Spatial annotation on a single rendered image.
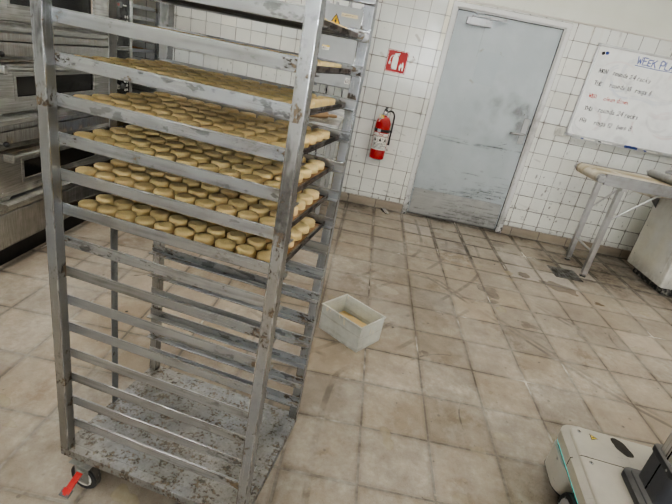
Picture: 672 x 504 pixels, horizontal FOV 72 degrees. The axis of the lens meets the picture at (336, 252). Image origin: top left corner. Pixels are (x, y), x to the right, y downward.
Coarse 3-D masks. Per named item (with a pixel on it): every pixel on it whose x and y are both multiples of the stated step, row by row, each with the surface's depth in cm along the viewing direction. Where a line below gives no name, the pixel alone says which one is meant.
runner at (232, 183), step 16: (64, 144) 111; (80, 144) 110; (96, 144) 109; (128, 160) 108; (144, 160) 107; (160, 160) 105; (192, 176) 105; (208, 176) 104; (224, 176) 103; (256, 192) 102; (272, 192) 101
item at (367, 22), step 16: (368, 16) 122; (368, 48) 127; (352, 80) 129; (352, 96) 130; (352, 112) 132; (352, 128) 135; (336, 176) 140; (336, 208) 144; (320, 256) 150; (320, 288) 154; (304, 352) 165; (304, 368) 167; (288, 416) 177
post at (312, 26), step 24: (312, 0) 83; (312, 24) 84; (312, 48) 85; (312, 72) 88; (288, 144) 93; (288, 168) 95; (288, 192) 96; (288, 216) 98; (288, 240) 103; (264, 312) 108; (264, 336) 111; (264, 360) 113; (264, 384) 117; (240, 480) 130
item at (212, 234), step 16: (96, 208) 122; (112, 208) 121; (128, 208) 126; (144, 208) 125; (160, 208) 130; (144, 224) 117; (160, 224) 117; (176, 224) 122; (192, 224) 121; (208, 224) 126; (304, 224) 136; (208, 240) 114; (224, 240) 115; (240, 240) 119; (256, 240) 119; (272, 240) 124; (256, 256) 115
